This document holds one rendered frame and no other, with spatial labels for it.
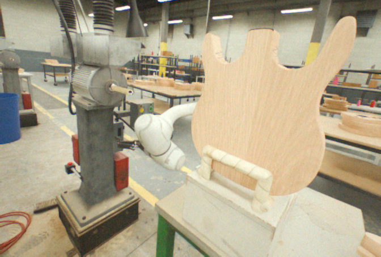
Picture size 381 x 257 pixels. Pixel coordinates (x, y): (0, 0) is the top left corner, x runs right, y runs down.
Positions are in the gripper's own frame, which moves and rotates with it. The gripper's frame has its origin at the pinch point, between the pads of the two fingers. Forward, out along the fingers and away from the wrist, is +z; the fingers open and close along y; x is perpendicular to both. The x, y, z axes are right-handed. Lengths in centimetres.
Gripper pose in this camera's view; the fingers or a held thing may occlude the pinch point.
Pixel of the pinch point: (127, 134)
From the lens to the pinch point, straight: 108.1
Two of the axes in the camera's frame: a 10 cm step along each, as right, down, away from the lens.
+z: -7.7, -2.4, 5.9
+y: 6.4, -2.9, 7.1
